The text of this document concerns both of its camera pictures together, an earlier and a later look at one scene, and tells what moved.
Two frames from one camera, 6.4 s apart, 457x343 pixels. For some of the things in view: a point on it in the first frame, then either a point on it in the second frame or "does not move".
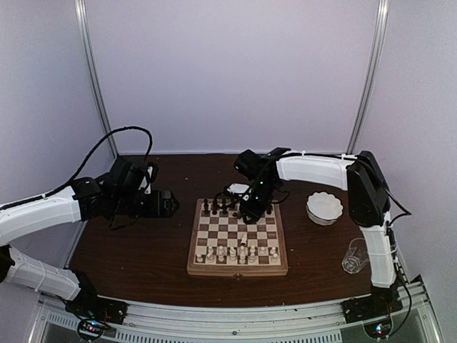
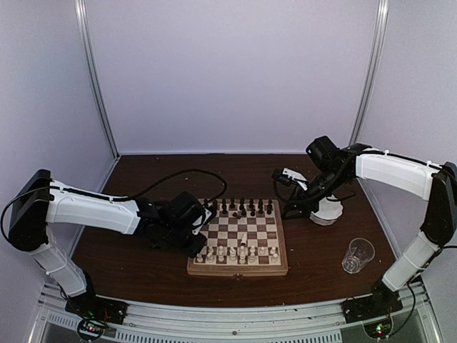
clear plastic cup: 357,257 does not move
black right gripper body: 263,199 -> 331,182
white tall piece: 233,254 does not move
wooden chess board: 223,244 does not move
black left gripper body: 127,204 -> 176,237
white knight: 243,239 does not move
